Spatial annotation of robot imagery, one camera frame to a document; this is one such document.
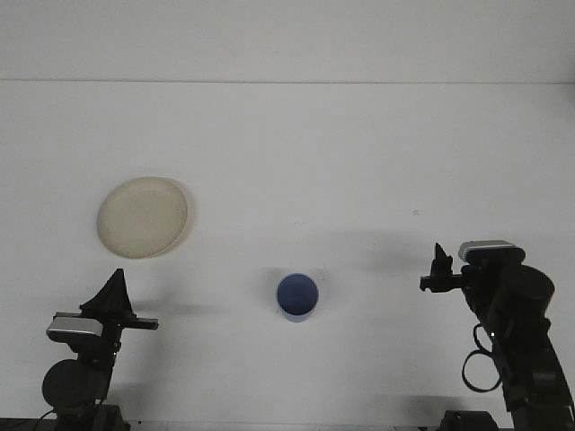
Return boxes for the pale blue cup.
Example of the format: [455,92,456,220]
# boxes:
[275,271,321,324]

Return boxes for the pale round plate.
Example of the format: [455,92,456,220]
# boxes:
[96,176,198,260]

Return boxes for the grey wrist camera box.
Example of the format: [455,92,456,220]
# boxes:
[456,240,526,266]
[46,316,102,343]

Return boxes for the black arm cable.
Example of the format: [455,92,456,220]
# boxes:
[34,406,59,426]
[462,322,502,394]

